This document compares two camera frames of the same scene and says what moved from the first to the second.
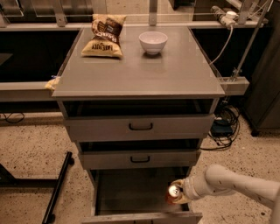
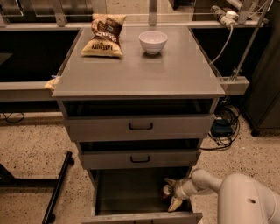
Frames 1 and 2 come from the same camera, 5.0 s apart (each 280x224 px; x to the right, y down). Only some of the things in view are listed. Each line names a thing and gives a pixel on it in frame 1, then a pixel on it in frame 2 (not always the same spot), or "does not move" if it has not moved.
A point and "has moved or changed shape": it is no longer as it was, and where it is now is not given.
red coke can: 173,192 has moved or changed shape
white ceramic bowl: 153,42 does not move
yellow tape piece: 52,83 does not move
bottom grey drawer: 136,196 does not move
